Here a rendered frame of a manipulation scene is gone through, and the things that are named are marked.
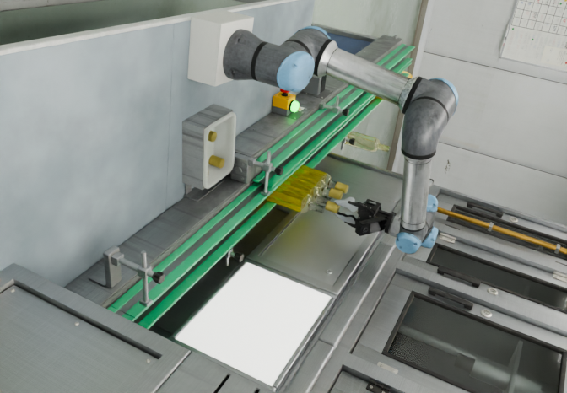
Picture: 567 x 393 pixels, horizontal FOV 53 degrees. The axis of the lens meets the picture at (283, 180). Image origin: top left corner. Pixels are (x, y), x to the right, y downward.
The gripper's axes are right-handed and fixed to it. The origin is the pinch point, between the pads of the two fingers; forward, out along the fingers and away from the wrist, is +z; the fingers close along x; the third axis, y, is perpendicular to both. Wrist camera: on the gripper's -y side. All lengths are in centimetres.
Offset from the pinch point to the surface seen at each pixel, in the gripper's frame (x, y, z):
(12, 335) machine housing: 19, -112, 26
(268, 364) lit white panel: -14, -64, -9
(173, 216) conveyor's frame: 5, -43, 38
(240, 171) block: 10.4, -14.2, 31.5
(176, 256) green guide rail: 3, -57, 27
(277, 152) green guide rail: 13.4, 1.4, 25.9
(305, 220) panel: -12.6, 4.1, 12.6
